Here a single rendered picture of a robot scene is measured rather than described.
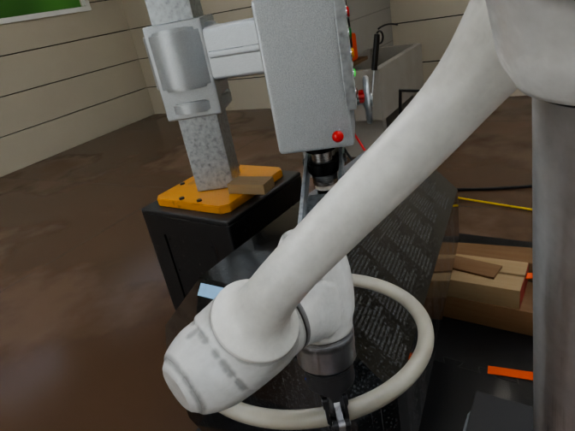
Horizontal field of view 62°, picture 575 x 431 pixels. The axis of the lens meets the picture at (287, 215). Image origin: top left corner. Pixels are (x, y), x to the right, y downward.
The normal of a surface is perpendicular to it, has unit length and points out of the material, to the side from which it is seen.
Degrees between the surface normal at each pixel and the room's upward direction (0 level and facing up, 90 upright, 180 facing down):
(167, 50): 90
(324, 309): 81
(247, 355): 65
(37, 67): 90
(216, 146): 90
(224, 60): 90
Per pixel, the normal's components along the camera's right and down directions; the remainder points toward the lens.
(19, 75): 0.85, 0.07
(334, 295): 0.59, 0.09
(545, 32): -0.72, 0.68
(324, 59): -0.14, 0.44
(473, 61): -0.72, 0.41
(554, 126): -0.96, 0.27
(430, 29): -0.50, 0.44
